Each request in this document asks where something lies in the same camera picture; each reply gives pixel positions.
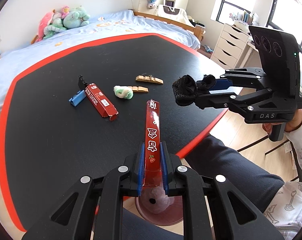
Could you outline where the black cloth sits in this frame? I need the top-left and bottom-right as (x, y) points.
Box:
(172, 75), (216, 107)

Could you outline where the red carton box long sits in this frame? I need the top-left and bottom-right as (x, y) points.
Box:
(144, 99), (161, 187)

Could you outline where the person right hand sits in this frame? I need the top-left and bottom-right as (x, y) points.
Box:
(262, 108), (302, 133)

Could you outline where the white drawer cabinet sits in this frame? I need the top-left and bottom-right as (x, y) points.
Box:
(210, 24), (253, 69)

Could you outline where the person left leg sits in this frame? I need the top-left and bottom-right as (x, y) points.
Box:
(122, 209), (184, 240)

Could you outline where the wooden clothespin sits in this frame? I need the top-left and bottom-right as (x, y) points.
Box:
(128, 86), (149, 93)
(135, 75), (163, 85)

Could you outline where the red black table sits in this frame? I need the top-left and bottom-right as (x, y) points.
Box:
(0, 34), (223, 231)

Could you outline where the white green paper wad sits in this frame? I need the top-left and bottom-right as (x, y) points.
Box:
(114, 86), (134, 100)

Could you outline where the blue plastic clip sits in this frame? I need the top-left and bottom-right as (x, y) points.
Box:
(69, 90), (86, 107)

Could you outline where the black small clip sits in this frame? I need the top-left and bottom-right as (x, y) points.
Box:
(78, 75), (88, 90)

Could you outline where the bed with blue sheet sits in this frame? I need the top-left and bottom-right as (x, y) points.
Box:
(0, 9), (204, 120)

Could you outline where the green plush toy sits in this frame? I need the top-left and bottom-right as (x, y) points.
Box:
(56, 6), (90, 34)

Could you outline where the pink plush toy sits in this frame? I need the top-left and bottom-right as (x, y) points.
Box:
(31, 10), (65, 44)

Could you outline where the black camera box right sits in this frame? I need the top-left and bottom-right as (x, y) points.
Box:
(249, 25), (300, 99)

